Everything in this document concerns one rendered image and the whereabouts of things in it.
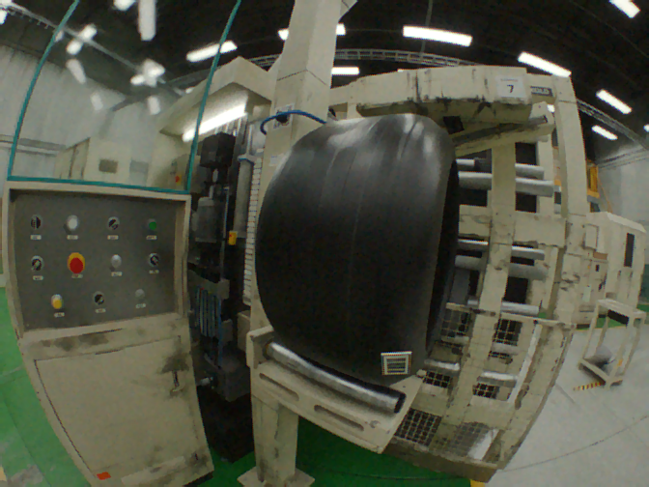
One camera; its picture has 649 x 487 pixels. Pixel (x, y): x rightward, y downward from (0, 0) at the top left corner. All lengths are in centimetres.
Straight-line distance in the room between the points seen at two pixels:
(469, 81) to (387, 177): 63
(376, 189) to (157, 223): 63
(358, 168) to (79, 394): 87
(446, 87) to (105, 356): 126
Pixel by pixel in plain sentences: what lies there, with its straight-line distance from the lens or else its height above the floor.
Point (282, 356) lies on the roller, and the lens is 60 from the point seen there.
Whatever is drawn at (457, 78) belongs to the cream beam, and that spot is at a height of 173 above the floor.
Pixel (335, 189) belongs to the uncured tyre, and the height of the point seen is 126.
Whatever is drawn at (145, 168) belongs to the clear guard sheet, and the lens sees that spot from 75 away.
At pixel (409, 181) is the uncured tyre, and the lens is 31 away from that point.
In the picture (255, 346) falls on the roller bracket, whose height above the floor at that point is 92.
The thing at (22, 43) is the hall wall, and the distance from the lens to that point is 1003.
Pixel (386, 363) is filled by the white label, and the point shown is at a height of 104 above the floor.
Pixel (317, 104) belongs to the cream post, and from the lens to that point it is 76.
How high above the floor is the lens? 122
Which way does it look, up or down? 4 degrees down
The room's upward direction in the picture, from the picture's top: 6 degrees clockwise
